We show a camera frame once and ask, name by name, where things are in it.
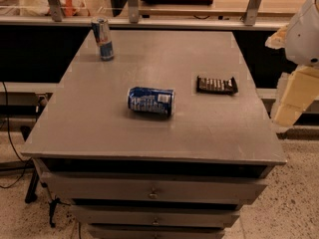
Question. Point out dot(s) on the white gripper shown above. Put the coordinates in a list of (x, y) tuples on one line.
[(303, 39)]

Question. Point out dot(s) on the blue pepsi can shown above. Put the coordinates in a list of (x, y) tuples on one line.
[(149, 100)]

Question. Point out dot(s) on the red bull can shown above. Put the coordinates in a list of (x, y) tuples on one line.
[(100, 27)]

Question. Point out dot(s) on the dark chocolate bar wrapper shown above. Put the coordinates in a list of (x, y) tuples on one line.
[(216, 86)]

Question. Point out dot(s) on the grey drawer cabinet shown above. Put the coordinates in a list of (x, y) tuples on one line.
[(87, 128)]

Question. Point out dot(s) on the top grey drawer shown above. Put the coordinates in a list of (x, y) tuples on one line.
[(218, 190)]

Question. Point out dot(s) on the grey drawer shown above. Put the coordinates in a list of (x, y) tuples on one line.
[(147, 232), (218, 190), (122, 215)]

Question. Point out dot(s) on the middle grey drawer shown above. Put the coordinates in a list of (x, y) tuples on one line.
[(122, 215)]

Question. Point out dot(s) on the bottom grey drawer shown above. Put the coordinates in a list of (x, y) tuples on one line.
[(147, 232)]

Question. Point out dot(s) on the orange white bag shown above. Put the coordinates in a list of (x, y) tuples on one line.
[(41, 8)]

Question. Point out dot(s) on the black stand leg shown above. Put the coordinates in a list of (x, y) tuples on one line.
[(31, 192)]

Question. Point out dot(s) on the metal rail shelf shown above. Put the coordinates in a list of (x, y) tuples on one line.
[(222, 14)]

